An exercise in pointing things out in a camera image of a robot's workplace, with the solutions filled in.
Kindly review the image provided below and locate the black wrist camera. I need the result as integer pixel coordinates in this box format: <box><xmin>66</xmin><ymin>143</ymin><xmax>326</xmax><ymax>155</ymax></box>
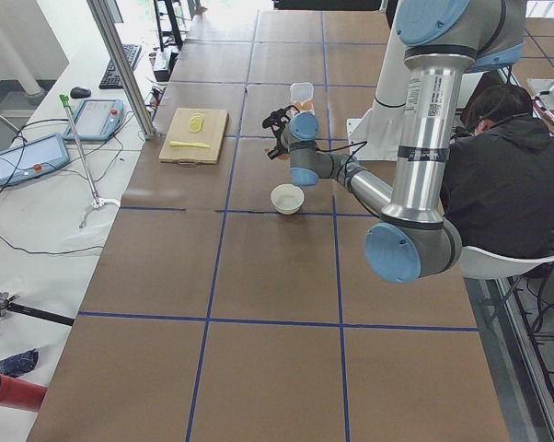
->
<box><xmin>261</xmin><ymin>105</ymin><xmax>293</xmax><ymax>139</ymax></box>

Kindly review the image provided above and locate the blue teach pendant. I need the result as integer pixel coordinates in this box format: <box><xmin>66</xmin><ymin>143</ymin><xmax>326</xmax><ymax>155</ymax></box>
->
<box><xmin>74</xmin><ymin>99</ymin><xmax>124</xmax><ymax>144</ymax></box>
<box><xmin>0</xmin><ymin>134</ymin><xmax>70</xmax><ymax>187</ymax></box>

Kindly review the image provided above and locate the white chair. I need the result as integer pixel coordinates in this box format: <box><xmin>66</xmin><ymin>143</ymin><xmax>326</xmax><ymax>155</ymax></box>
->
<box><xmin>459</xmin><ymin>245</ymin><xmax>554</xmax><ymax>342</ymax></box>

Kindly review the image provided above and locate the black computer mouse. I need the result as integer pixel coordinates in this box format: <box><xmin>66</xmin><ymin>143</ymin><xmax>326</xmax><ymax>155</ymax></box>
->
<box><xmin>70</xmin><ymin>87</ymin><xmax>92</xmax><ymax>99</ymax></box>

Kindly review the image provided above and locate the grabber stick green tip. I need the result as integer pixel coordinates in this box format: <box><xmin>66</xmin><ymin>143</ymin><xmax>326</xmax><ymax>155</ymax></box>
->
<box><xmin>59</xmin><ymin>94</ymin><xmax>121</xmax><ymax>228</ymax></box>

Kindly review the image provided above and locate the black tripod rod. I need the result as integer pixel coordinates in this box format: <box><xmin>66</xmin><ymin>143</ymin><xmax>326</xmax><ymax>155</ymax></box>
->
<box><xmin>0</xmin><ymin>292</ymin><xmax>75</xmax><ymax>327</ymax></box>

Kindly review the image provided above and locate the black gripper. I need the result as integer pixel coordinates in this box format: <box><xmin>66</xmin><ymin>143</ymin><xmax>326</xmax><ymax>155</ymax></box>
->
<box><xmin>266</xmin><ymin>139</ymin><xmax>288</xmax><ymax>160</ymax></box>

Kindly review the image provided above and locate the person in black jacket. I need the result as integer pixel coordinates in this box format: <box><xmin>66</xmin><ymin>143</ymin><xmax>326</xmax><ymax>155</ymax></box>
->
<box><xmin>441</xmin><ymin>85</ymin><xmax>554</xmax><ymax>259</ymax></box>

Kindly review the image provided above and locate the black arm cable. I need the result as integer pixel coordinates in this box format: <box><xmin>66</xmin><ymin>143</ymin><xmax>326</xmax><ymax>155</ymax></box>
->
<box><xmin>316</xmin><ymin>140</ymin><xmax>370</xmax><ymax>185</ymax></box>

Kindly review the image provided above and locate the clear plastic egg box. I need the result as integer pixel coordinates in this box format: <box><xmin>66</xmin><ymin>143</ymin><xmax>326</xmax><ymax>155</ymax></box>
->
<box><xmin>290</xmin><ymin>82</ymin><xmax>314</xmax><ymax>116</ymax></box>

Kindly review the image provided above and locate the wooden cutting board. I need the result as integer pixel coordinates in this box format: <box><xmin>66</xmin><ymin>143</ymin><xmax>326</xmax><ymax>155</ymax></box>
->
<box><xmin>158</xmin><ymin>108</ymin><xmax>228</xmax><ymax>164</ymax></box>

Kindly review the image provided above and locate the red cylinder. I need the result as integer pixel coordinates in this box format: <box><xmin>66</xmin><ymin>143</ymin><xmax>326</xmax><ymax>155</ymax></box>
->
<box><xmin>0</xmin><ymin>374</ymin><xmax>47</xmax><ymax>413</ymax></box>

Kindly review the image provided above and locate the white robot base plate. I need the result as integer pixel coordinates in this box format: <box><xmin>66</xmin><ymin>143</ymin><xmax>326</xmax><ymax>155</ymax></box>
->
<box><xmin>347</xmin><ymin>117</ymin><xmax>401</xmax><ymax>161</ymax></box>

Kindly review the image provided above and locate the yellow plastic knife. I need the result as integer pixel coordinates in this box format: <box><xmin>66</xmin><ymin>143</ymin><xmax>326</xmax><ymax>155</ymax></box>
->
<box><xmin>169</xmin><ymin>141</ymin><xmax>211</xmax><ymax>148</ymax></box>

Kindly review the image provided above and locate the black keyboard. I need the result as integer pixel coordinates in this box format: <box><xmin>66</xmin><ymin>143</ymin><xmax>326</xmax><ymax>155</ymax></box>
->
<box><xmin>98</xmin><ymin>43</ymin><xmax>143</xmax><ymax>90</ymax></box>

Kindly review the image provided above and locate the white bowl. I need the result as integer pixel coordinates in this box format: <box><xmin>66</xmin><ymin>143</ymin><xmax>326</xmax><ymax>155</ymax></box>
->
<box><xmin>270</xmin><ymin>183</ymin><xmax>305</xmax><ymax>215</ymax></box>

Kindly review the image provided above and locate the near blue teach pendant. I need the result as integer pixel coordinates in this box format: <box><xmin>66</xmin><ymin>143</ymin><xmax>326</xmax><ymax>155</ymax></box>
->
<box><xmin>0</xmin><ymin>134</ymin><xmax>70</xmax><ymax>187</ymax></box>

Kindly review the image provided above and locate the aluminium frame post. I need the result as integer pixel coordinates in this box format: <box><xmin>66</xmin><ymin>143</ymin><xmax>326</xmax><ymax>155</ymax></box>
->
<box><xmin>87</xmin><ymin>0</ymin><xmax>156</xmax><ymax>140</ymax></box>

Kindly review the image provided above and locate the front lemon slice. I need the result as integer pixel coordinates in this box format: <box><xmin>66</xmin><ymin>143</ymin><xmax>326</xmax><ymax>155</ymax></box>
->
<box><xmin>189</xmin><ymin>123</ymin><xmax>202</xmax><ymax>133</ymax></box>

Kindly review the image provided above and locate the far blue teach pendant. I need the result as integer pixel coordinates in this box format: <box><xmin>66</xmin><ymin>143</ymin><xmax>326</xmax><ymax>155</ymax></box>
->
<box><xmin>74</xmin><ymin>99</ymin><xmax>124</xmax><ymax>144</ymax></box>

